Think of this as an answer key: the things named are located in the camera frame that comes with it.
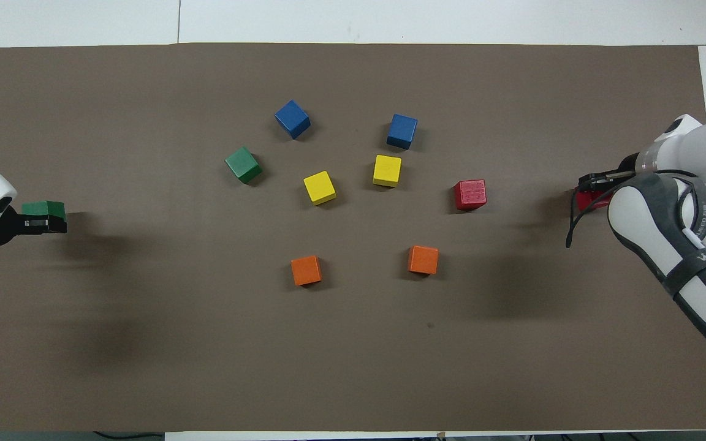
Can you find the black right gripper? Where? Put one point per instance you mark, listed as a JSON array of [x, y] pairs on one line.
[[629, 164]]

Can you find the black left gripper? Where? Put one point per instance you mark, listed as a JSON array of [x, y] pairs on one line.
[[8, 226]]

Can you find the green wooden cube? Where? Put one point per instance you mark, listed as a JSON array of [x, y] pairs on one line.
[[242, 164], [43, 209]]

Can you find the red wooden cube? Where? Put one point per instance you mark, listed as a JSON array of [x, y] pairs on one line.
[[470, 194], [589, 199]]

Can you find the brown paper table mat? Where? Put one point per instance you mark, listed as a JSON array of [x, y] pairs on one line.
[[144, 337]]

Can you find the orange wooden cube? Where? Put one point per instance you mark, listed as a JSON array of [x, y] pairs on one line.
[[306, 270], [423, 260]]

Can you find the blue wooden cube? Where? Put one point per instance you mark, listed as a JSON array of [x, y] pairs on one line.
[[402, 130], [292, 119]]

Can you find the yellow wooden cube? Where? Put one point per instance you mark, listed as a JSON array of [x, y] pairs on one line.
[[319, 187], [387, 170]]

